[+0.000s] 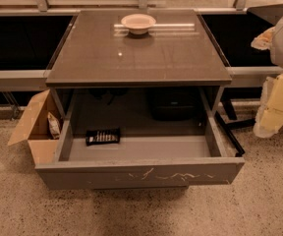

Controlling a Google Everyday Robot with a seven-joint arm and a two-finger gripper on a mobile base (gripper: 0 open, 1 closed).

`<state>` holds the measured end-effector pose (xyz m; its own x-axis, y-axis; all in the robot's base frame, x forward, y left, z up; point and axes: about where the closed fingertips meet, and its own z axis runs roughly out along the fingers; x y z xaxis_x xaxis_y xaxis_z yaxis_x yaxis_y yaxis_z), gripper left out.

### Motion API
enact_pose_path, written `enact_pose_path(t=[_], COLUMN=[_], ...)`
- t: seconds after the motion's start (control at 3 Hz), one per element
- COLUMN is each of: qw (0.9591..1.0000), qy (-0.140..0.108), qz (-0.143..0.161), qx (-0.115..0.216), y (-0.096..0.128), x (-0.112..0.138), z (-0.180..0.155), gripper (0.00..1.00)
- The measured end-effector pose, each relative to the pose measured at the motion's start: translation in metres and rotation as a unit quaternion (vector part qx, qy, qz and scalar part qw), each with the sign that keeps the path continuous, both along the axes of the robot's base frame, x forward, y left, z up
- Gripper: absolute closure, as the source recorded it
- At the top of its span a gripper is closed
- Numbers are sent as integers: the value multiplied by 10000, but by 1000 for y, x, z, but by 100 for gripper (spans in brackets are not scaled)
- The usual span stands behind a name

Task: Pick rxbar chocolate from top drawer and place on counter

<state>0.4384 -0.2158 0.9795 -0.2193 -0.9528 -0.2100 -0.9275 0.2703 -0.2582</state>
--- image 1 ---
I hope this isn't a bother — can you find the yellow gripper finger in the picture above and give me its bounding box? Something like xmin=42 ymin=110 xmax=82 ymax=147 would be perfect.
xmin=254 ymin=74 xmax=283 ymax=138
xmin=251 ymin=27 xmax=275 ymax=50

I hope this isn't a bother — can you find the black rxbar chocolate bar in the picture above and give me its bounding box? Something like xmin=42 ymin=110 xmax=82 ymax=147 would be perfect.
xmin=85 ymin=128 xmax=121 ymax=147

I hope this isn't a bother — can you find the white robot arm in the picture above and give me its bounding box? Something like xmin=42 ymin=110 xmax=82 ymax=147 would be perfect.
xmin=251 ymin=16 xmax=283 ymax=138

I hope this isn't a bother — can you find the grey cabinet with counter top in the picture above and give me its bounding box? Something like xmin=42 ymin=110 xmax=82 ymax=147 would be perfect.
xmin=46 ymin=9 xmax=231 ymax=121

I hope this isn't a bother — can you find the open grey top drawer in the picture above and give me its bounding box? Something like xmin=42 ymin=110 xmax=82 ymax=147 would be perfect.
xmin=36 ymin=88 xmax=245 ymax=189

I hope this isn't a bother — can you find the white bowl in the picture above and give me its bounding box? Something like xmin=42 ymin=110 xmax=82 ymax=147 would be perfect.
xmin=121 ymin=14 xmax=156 ymax=34

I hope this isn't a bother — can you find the crumpled snack bag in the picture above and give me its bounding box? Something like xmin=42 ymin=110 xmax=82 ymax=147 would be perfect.
xmin=47 ymin=112 xmax=60 ymax=140

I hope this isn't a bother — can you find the open cardboard box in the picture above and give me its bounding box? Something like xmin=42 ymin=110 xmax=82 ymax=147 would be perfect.
xmin=8 ymin=90 xmax=61 ymax=164

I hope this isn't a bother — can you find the black drawer slide rail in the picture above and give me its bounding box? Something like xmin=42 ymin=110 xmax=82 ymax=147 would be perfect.
xmin=215 ymin=112 xmax=245 ymax=157

